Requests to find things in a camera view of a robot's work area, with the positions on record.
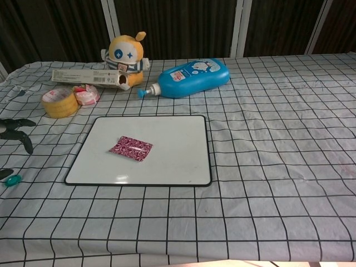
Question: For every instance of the blue pump bottle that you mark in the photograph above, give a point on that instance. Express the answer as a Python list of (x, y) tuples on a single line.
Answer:
[(194, 79)]

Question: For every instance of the yellow tape roll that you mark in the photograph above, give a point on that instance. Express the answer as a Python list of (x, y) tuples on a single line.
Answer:
[(59, 107)]

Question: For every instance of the yellow plush toy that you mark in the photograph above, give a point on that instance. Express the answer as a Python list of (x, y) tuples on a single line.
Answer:
[(126, 53)]

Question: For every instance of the white frame post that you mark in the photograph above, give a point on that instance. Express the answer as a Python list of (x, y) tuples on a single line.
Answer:
[(241, 27), (109, 25), (3, 71), (321, 25)]

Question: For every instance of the pink patterned packet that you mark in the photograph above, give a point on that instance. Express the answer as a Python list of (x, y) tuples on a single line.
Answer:
[(132, 148)]

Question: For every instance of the white black checkered tablecloth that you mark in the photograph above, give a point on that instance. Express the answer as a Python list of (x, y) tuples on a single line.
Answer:
[(264, 167)]

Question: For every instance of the white board with black frame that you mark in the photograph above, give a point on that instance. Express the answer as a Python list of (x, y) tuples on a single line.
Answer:
[(172, 155)]

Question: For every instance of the pink white crumpled wrapper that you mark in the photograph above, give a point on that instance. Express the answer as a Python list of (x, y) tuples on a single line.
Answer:
[(87, 96)]

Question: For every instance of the dark brown curtain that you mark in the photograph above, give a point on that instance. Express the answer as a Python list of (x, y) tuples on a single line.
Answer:
[(178, 25)]

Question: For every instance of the long white cardboard box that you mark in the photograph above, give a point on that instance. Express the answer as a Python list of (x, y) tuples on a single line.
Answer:
[(80, 76)]

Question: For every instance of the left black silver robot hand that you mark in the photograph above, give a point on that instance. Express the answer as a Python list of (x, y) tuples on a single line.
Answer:
[(19, 133)]

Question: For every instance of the teal round magnet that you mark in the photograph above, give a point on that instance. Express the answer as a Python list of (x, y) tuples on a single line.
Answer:
[(11, 181)]

